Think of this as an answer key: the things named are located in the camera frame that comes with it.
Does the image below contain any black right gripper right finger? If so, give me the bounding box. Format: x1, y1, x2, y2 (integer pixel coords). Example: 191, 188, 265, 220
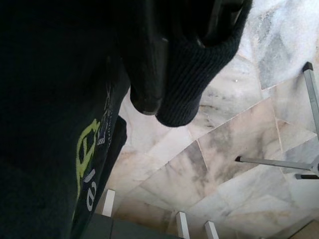
199, 0, 244, 48

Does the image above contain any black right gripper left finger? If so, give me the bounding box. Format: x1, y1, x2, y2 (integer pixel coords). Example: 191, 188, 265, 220
124, 0, 200, 117

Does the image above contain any silver metal clothes rack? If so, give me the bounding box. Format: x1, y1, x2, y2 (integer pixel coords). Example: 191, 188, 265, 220
235, 62, 319, 180

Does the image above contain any black t-shirt with green logo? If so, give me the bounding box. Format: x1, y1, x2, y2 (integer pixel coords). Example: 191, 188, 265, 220
0, 0, 150, 239

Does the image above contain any black low tv console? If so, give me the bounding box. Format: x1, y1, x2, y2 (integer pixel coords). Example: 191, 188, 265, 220
72, 189, 220, 239

